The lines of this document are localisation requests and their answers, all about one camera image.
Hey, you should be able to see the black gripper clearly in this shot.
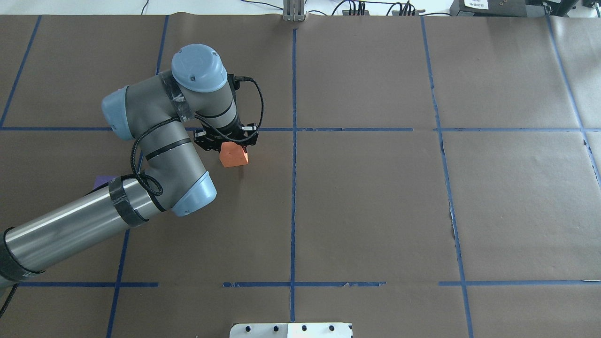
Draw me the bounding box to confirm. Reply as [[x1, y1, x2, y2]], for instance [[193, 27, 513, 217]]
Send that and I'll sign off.
[[193, 123, 259, 152]]

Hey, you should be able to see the orange foam cube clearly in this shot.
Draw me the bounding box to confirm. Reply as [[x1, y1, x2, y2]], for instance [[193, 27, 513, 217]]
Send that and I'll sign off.
[[219, 141, 249, 168]]

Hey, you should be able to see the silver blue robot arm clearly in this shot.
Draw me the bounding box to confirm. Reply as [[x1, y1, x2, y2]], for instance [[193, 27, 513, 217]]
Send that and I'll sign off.
[[1, 44, 265, 290]]

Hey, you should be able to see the purple foam cube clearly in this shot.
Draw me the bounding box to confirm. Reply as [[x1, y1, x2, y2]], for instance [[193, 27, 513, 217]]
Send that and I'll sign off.
[[93, 175, 116, 189]]

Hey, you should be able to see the black power strip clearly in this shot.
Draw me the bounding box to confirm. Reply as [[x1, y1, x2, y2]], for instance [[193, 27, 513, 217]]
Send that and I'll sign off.
[[343, 7, 370, 16]]

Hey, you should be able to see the brown paper table cover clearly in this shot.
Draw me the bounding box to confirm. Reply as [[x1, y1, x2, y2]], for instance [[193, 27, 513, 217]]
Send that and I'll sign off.
[[1, 13, 600, 338]]

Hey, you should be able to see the black box with label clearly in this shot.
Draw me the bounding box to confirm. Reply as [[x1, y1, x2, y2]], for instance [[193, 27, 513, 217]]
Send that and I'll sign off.
[[449, 0, 548, 17]]

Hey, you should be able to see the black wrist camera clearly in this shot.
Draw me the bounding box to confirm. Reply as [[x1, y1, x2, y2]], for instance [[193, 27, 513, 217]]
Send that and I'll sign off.
[[227, 74, 242, 95]]

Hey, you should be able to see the aluminium frame post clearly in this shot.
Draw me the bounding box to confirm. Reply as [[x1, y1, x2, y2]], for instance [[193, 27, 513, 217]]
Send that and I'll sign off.
[[283, 0, 307, 22]]

